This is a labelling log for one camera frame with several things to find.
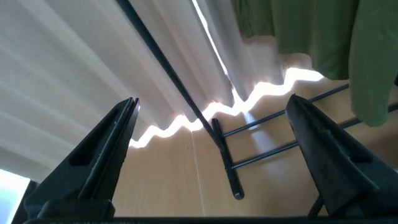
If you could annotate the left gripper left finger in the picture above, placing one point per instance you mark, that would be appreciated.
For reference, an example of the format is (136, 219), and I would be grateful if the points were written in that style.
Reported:
(62, 199)

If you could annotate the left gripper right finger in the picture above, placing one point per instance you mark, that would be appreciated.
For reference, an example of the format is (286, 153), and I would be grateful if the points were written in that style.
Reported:
(367, 193)

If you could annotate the green printed t-shirt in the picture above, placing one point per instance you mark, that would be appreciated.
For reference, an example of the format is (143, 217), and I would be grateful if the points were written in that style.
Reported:
(311, 31)

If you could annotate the black clothes rack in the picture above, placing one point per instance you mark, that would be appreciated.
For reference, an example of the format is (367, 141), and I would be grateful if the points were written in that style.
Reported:
(155, 53)

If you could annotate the beige curtain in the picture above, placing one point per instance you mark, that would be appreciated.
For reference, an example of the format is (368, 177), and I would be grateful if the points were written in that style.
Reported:
(77, 77)

